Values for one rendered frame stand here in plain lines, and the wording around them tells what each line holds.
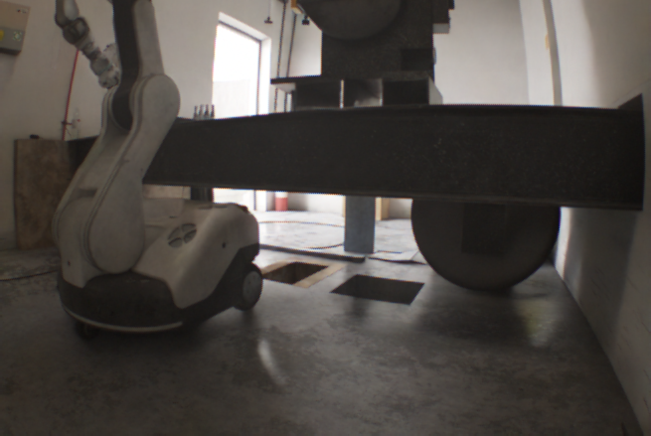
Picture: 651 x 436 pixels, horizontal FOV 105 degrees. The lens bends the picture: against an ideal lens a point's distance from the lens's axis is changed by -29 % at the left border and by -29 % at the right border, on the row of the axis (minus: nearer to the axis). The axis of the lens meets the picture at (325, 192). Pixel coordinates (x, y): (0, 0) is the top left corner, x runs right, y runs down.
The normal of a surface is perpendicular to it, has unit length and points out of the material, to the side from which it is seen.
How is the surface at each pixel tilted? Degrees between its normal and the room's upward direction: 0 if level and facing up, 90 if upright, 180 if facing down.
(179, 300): 90
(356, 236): 90
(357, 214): 90
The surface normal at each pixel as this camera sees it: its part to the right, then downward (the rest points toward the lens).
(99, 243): 0.90, 0.06
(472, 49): -0.45, 0.04
